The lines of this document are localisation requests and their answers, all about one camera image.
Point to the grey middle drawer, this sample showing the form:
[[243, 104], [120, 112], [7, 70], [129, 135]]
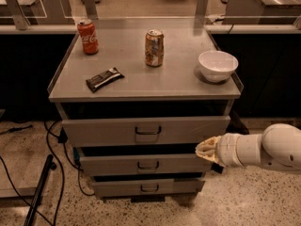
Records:
[[143, 164]]

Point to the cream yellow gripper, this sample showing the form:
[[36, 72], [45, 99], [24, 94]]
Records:
[[230, 150]]

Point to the grey desk left background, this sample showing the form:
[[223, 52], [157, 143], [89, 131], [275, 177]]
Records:
[[37, 11]]

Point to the grey desk background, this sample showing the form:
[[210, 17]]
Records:
[[37, 11], [262, 11]]

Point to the white bowl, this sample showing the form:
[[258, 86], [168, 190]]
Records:
[[217, 66]]

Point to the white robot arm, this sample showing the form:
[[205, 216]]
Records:
[[278, 148]]

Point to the dark snack bar wrapper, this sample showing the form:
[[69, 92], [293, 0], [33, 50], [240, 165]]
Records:
[[102, 79]]

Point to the orange patterned can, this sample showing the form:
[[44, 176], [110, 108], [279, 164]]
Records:
[[154, 48]]

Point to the grey bottom drawer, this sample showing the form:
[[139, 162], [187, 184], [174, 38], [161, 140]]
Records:
[[147, 187]]

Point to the grey drawer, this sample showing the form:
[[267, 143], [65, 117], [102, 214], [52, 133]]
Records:
[[138, 131], [147, 187], [143, 164]]

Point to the grey desk right background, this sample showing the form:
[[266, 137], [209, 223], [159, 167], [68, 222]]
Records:
[[262, 11]]

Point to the grey top drawer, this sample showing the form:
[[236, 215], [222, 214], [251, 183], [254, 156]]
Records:
[[138, 131]]

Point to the red cola can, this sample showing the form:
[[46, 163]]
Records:
[[87, 31]]

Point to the black floor rail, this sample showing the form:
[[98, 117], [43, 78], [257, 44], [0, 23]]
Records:
[[36, 199]]

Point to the grey metal cabinet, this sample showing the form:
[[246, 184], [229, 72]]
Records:
[[174, 89]]

